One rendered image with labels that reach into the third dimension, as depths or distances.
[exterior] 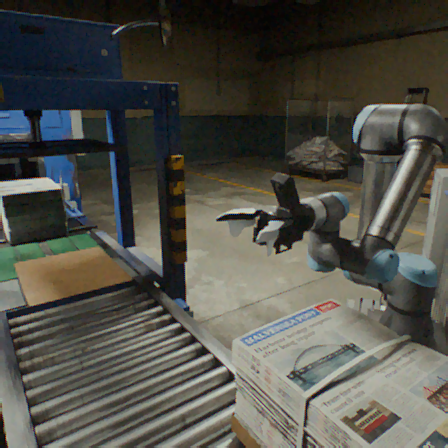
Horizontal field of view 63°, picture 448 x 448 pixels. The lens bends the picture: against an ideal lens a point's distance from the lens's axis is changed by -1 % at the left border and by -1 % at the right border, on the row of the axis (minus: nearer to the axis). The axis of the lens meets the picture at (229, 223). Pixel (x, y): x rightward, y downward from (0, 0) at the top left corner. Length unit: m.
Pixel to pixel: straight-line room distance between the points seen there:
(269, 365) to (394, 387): 0.20
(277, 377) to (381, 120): 0.71
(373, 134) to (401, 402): 0.68
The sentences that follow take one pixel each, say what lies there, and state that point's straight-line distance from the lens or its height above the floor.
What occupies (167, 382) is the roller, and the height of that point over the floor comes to 0.79.
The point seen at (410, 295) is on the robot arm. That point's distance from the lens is 1.14.
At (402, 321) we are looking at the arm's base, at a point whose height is 0.88.
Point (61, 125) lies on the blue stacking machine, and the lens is 3.74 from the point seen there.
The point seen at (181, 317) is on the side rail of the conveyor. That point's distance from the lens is 1.26.
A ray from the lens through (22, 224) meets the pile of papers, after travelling 2.16.
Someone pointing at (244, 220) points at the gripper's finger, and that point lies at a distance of 0.78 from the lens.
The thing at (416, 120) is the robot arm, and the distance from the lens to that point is 1.05.
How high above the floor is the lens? 1.45
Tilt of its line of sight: 17 degrees down
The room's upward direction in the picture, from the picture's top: straight up
